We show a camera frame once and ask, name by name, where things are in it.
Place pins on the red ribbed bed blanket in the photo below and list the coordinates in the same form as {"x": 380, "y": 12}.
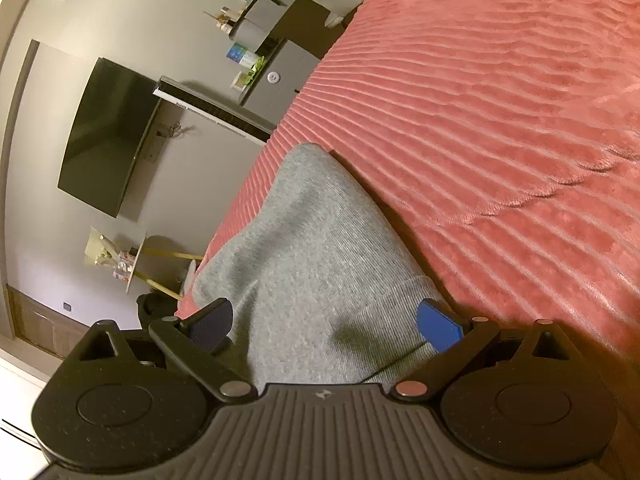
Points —
{"x": 501, "y": 137}

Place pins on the grey bedside cabinet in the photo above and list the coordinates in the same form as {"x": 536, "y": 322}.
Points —
{"x": 276, "y": 86}

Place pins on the black wall television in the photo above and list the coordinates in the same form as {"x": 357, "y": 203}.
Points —
{"x": 109, "y": 129}

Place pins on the grey knit pants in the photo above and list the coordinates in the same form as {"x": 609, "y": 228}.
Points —
{"x": 322, "y": 288}

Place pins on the wrapped flower bouquet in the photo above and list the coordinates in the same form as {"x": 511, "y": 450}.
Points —
{"x": 101, "y": 251}

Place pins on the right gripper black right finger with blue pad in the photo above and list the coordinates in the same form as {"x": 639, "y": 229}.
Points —
{"x": 458, "y": 343}

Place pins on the blue white tissue box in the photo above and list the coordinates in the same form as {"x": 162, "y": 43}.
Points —
{"x": 242, "y": 56}

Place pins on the grey vanity desk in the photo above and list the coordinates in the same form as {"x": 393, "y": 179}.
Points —
{"x": 257, "y": 21}

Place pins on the yellow legged side table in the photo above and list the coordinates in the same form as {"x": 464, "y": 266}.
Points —
{"x": 162, "y": 265}

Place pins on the black bag on floor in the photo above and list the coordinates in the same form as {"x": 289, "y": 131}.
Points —
{"x": 155, "y": 306}

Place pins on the wooden door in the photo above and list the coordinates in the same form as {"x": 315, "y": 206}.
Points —
{"x": 42, "y": 327}

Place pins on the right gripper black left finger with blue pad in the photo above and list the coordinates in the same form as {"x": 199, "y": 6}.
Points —
{"x": 190, "y": 345}

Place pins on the white tower fan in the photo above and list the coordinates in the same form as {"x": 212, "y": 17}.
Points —
{"x": 223, "y": 116}

